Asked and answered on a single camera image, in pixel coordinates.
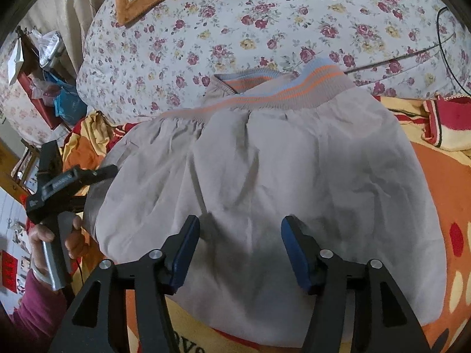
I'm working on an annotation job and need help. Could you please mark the person's left hand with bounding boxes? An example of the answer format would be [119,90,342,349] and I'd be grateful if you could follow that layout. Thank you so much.
[28,215,89,277]

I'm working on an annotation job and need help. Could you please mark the beige zip-up jacket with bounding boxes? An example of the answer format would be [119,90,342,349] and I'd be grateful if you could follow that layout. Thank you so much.
[84,59,446,347]

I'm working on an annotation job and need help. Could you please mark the maroon left sleeve forearm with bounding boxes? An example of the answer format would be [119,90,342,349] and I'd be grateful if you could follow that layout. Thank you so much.
[1,270,67,352]

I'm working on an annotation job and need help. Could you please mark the white floral quilt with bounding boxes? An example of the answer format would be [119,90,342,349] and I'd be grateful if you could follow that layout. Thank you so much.
[77,0,470,124]

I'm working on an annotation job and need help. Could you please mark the orange red yellow blanket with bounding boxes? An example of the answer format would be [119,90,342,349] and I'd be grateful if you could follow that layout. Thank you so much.
[62,96,470,352]

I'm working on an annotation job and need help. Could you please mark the black cable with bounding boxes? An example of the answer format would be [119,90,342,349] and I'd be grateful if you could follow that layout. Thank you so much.
[435,6,471,98]

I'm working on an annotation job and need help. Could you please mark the red hanging cloth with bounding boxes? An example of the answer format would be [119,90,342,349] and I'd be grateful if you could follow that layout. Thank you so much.
[17,72,62,130]

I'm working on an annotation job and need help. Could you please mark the blue plastic bag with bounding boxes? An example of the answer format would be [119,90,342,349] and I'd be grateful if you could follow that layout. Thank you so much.
[43,71,88,126]

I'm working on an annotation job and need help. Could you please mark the clear plastic bag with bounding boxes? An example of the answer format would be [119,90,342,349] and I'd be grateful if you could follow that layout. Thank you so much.
[30,29,65,69]

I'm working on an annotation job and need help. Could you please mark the beige curtain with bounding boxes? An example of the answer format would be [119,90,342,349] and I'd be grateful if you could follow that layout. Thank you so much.
[20,0,105,76]

